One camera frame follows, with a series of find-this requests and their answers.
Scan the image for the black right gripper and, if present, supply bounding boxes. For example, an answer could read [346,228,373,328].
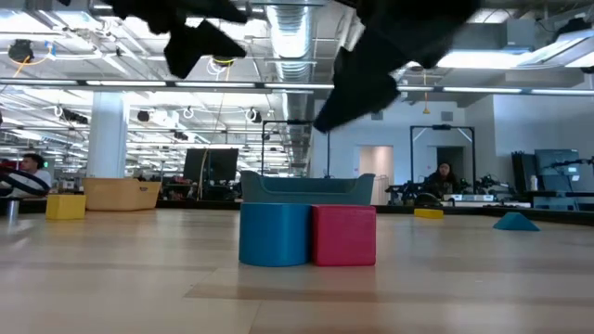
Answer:
[312,0,482,134]

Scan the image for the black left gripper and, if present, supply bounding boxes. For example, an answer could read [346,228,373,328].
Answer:
[104,0,250,81]

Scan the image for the red cube block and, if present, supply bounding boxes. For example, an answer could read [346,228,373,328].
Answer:
[311,204,378,268]

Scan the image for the blue cylinder block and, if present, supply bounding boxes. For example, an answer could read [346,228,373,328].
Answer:
[238,202,313,268]

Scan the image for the blue triangular block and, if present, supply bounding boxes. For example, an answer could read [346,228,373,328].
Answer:
[492,212,541,233]

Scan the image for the yellow cube block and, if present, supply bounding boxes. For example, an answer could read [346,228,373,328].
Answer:
[45,193,87,221]

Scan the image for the long ceiling light strip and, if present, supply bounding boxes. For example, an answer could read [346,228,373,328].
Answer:
[0,77,594,96]

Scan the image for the blue plastic bin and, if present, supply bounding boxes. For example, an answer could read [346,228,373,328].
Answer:
[239,170,377,207]

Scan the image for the person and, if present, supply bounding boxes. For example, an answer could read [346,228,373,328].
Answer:
[423,161,461,199]
[19,153,53,187]

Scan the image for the black monitor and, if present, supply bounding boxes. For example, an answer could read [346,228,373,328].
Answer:
[182,148,240,184]

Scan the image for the white building column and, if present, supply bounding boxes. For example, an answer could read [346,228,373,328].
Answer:
[85,90,131,180]

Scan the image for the black background robot arms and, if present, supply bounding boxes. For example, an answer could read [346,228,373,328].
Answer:
[384,173,517,208]

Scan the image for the yellow plastic bin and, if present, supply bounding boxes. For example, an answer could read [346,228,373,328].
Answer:
[82,177,162,212]

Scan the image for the black ceiling device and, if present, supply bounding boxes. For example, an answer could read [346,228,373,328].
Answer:
[7,38,35,64]

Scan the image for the grey desk monitor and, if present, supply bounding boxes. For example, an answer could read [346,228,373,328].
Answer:
[533,148,582,192]

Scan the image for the striped dark white object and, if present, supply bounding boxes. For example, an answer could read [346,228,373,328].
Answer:
[0,167,52,199]

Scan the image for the silver ceiling duct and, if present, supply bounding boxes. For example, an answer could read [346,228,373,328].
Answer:
[265,0,317,171]

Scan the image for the black metal frame rig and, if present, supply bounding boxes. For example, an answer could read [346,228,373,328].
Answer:
[260,119,332,180]
[409,123,477,196]

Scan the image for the black table frame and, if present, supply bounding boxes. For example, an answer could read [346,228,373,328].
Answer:
[0,198,594,227]

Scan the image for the metal cylinder post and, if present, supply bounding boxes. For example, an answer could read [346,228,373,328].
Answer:
[6,198,21,225]

